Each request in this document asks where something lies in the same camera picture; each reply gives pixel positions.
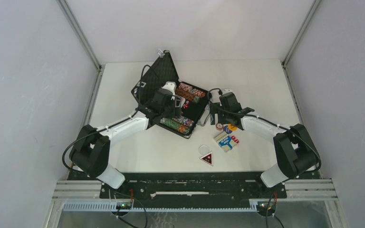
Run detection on black aluminium poker case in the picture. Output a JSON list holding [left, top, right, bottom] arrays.
[[131, 50, 208, 139]]

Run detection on red playing card deck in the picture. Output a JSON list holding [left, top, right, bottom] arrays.
[[175, 95, 186, 109]]

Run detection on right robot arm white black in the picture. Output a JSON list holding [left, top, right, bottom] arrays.
[[207, 88, 322, 198]]

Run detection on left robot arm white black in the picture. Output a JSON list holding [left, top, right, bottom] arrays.
[[65, 87, 185, 198]]

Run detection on purple blind button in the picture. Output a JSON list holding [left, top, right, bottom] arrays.
[[223, 125, 232, 134]]

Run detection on orange blind button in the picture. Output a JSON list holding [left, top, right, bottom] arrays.
[[228, 124, 238, 132]]

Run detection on green chip row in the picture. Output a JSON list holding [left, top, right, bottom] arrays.
[[160, 118, 190, 135]]

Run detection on red dice in case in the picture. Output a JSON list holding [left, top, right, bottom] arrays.
[[183, 101, 190, 109]]

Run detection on orange chip row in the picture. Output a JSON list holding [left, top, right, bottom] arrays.
[[175, 89, 196, 102]]

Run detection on red-white chip row top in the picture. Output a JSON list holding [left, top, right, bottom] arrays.
[[178, 83, 205, 98]]

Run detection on blue-white chip row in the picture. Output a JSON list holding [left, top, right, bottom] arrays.
[[173, 116, 194, 127]]

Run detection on blue playing card box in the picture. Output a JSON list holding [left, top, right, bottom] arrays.
[[213, 132, 238, 152]]

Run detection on red dice group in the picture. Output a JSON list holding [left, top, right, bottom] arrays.
[[231, 136, 239, 144]]

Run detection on white dealer button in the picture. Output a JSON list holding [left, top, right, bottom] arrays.
[[198, 145, 210, 155]]

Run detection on red black triangle card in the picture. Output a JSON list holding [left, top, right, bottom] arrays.
[[200, 152, 213, 166]]

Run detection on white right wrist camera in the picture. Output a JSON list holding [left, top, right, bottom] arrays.
[[222, 89, 232, 95]]

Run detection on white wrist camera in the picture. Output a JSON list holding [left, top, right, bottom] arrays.
[[162, 81, 177, 95], [222, 89, 232, 95]]

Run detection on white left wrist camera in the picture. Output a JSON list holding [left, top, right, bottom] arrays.
[[162, 81, 177, 95]]

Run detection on black mounting rail base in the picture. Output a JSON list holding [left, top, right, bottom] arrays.
[[67, 171, 288, 210]]

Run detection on left black cable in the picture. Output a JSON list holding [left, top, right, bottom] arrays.
[[62, 64, 161, 171]]

